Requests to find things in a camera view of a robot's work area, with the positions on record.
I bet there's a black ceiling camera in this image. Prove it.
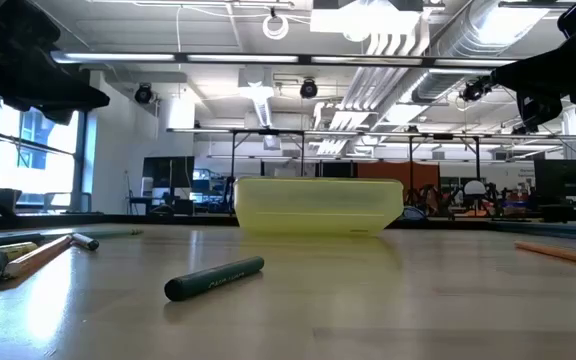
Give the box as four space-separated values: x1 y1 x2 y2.
299 77 319 100
134 82 155 106
459 75 493 104

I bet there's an orange pencil with red eraser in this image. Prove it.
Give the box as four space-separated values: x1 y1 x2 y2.
514 241 576 271

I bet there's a yellow pencil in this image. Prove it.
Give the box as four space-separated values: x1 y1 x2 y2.
0 241 39 263

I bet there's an orange partition panel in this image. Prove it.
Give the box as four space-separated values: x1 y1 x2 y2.
356 160 441 206

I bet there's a white round lamp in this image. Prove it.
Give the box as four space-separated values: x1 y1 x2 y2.
463 179 488 197

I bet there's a yellow translucent supply box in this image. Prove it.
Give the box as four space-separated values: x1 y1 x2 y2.
233 175 405 237

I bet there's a dark green marker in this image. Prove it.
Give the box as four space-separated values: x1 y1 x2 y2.
163 255 266 303

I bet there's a black computer monitor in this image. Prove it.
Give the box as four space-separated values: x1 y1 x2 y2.
141 155 196 190

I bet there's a large black monitor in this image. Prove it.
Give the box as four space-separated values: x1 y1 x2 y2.
533 158 576 199

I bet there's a blue round object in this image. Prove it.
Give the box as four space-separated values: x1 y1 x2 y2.
401 205 428 223

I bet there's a black table edge rail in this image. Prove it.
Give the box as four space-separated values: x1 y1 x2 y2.
0 213 239 232

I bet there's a silver ventilation duct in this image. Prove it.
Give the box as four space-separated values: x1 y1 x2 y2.
410 0 552 104

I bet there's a white cable coil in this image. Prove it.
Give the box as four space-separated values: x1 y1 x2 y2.
261 13 290 41

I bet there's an overhead light bar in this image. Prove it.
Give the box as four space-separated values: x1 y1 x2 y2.
50 49 519 70

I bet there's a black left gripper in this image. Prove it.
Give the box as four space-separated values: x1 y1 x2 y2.
0 0 111 126

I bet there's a black metal frame stand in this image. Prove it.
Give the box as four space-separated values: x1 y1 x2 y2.
407 132 483 206
230 128 307 179

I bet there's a dark grey pencil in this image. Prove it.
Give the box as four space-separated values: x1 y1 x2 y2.
0 232 46 250

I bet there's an orange pencil with silver ferrule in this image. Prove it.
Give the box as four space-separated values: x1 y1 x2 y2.
2 232 101 280

